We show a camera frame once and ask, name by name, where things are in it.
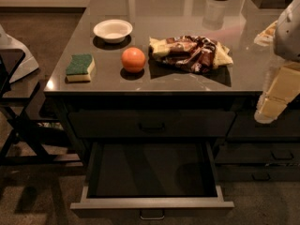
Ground white paper bowl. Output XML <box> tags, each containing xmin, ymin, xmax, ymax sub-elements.
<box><xmin>93</xmin><ymin>20</ymin><xmax>133</xmax><ymax>44</ymax></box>

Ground dark folding chair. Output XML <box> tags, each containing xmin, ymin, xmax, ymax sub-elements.
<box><xmin>0</xmin><ymin>53</ymin><xmax>81</xmax><ymax>166</ymax></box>

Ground closed top drawer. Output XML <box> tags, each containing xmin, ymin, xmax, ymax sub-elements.
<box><xmin>68</xmin><ymin>110</ymin><xmax>235</xmax><ymax>139</ymax></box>

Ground orange fruit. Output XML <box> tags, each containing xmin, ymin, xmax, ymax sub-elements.
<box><xmin>121</xmin><ymin>47</ymin><xmax>145</xmax><ymax>73</ymax></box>

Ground white base object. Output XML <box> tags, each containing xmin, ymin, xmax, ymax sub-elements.
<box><xmin>0</xmin><ymin>25</ymin><xmax>38</xmax><ymax>83</ymax></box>

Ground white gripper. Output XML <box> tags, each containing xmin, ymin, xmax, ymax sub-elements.
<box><xmin>254</xmin><ymin>0</ymin><xmax>300</xmax><ymax>124</ymax></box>

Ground right cabinet drawers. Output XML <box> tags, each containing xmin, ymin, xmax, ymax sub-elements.
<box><xmin>215</xmin><ymin>96</ymin><xmax>300</xmax><ymax>182</ymax></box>

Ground open middle drawer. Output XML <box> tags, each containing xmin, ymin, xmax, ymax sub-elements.
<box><xmin>70</xmin><ymin>142</ymin><xmax>234</xmax><ymax>220</ymax></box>

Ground green yellow sponge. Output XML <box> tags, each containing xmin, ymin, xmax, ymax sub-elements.
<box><xmin>66</xmin><ymin>53</ymin><xmax>95</xmax><ymax>83</ymax></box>

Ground brown chip bag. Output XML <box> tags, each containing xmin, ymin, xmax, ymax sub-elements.
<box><xmin>149</xmin><ymin>36</ymin><xmax>233</xmax><ymax>74</ymax></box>

